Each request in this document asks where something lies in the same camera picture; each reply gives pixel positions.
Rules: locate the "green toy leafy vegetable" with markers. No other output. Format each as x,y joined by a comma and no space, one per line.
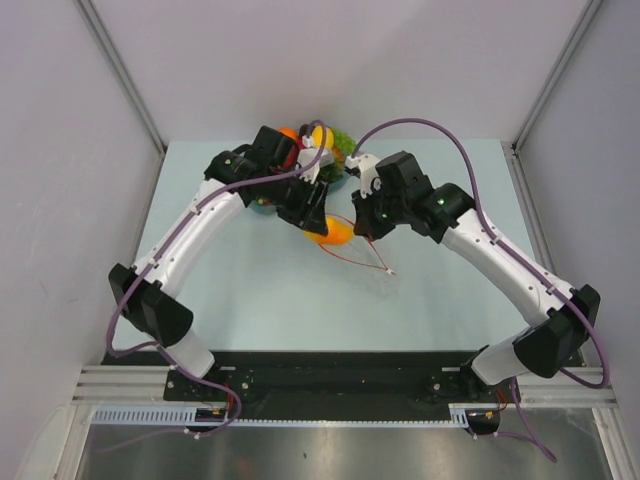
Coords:
331,173

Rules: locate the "teal plastic fruit tray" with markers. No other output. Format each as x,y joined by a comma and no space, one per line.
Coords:
264,207

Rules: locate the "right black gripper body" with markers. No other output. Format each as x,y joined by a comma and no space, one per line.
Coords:
380,212

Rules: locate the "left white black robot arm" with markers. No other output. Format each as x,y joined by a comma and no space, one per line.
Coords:
274,167

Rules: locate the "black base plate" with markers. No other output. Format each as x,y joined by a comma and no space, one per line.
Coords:
351,386

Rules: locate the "green toy grapes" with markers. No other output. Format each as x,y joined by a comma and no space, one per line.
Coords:
343,142

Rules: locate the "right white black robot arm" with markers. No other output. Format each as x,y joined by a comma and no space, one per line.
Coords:
557,314

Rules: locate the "orange yellow toy mango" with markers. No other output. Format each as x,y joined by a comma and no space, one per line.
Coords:
340,232

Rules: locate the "clear zip top bag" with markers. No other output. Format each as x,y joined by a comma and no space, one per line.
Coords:
365,265

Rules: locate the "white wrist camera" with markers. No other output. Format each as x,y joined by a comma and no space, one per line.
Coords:
311,159
364,167

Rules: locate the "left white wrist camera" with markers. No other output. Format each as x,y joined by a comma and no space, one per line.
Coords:
311,159

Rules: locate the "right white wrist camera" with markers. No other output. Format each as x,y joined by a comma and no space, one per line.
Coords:
364,167

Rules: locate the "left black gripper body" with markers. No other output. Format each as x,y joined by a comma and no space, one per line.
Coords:
291,196

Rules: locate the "toy orange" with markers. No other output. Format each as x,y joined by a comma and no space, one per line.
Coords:
289,132

